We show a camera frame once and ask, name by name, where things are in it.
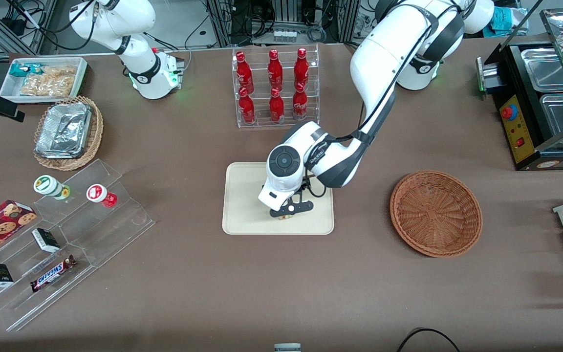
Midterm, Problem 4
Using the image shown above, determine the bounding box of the clear acrylic stepped shelf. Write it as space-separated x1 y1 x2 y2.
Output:
0 159 156 332

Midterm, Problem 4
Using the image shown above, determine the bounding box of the red-lidded cup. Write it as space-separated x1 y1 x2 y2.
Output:
86 184 118 208

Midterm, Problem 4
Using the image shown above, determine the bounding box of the teal snack packet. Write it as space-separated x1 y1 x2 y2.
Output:
9 63 47 78

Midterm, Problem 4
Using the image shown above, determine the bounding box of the round brown wicker basket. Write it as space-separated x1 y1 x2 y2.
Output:
390 170 483 258

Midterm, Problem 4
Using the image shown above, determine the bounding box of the red cola bottle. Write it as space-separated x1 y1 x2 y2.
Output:
269 88 285 123
236 51 255 94
292 83 308 121
294 48 309 88
238 87 256 125
267 49 284 91

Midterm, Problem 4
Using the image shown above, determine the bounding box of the black food warmer cabinet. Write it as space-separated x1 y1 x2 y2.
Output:
476 7 563 171

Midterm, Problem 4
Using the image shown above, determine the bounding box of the clear bag of crackers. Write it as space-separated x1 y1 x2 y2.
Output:
20 66 78 97

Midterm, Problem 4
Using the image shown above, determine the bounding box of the oval wicker basket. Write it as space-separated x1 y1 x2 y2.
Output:
33 96 104 171

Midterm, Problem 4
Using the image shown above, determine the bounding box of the green-lidded white cup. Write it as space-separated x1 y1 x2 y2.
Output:
34 175 71 201

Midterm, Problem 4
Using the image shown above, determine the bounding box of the teal plastic bag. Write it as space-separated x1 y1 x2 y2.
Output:
489 7 529 36

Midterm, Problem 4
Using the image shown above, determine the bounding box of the aluminium frame rack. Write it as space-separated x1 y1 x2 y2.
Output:
207 0 361 47

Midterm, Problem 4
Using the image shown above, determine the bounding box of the clear acrylic bottle rack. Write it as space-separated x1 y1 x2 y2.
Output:
232 44 320 129

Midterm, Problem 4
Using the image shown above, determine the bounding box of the stack of foil containers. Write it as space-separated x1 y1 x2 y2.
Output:
35 102 92 159

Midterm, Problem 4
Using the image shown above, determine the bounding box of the Snickers chocolate bar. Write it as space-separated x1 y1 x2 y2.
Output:
30 255 78 293

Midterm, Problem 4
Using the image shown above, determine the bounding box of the white rectangular snack bin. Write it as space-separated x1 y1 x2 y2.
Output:
0 57 88 104

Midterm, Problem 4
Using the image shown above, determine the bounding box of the black floor cable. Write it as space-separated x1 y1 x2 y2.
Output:
397 328 461 352

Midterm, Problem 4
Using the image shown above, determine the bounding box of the beige plastic serving tray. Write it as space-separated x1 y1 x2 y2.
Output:
222 162 335 235

